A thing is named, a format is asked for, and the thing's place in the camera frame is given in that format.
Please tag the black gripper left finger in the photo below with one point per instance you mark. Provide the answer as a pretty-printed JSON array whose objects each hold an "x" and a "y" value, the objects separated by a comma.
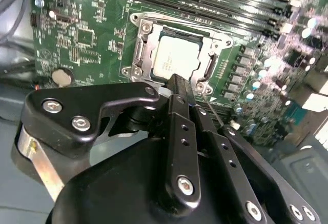
[{"x": 77, "y": 98}]

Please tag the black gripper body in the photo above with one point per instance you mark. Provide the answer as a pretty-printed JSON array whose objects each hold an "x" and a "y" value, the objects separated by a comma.
[{"x": 115, "y": 195}]

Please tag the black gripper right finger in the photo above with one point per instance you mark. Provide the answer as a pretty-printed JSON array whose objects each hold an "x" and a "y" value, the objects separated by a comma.
[{"x": 230, "y": 178}]

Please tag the thin metal locking lever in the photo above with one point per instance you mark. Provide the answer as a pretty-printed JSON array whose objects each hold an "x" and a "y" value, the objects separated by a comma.
[{"x": 212, "y": 112}]

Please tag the metal socket cover frame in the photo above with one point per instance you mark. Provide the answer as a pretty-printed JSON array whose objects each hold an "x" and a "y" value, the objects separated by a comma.
[{"x": 151, "y": 39}]

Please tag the silver square CPU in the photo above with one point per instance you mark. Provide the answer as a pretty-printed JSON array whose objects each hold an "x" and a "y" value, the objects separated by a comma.
[{"x": 174, "y": 55}]

